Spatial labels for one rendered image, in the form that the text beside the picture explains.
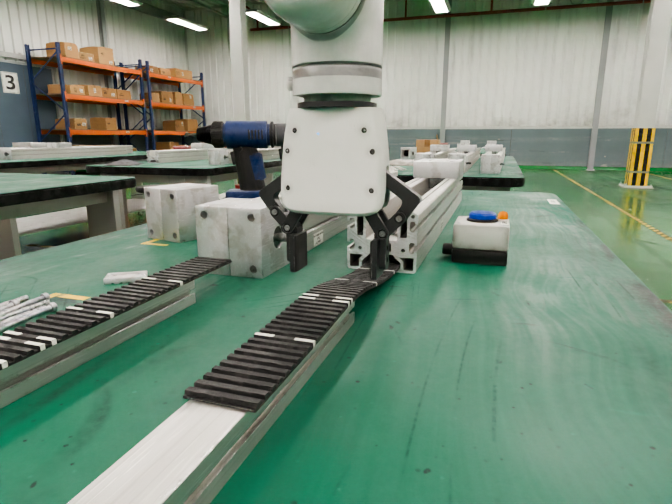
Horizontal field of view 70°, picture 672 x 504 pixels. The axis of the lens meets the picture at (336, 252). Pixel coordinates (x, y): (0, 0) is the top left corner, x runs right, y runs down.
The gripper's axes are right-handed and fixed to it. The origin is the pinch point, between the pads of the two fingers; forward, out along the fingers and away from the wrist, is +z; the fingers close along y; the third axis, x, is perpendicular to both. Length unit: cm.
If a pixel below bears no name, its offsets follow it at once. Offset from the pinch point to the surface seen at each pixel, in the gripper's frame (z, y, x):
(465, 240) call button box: 2.7, 11.1, 27.4
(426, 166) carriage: -5, -2, 76
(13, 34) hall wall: -234, -1052, 844
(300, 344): 2.8, 1.8, -14.3
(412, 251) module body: 3.4, 4.3, 20.9
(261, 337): 2.9, -1.7, -13.8
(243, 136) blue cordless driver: -12, -38, 50
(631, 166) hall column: 44, 251, 1009
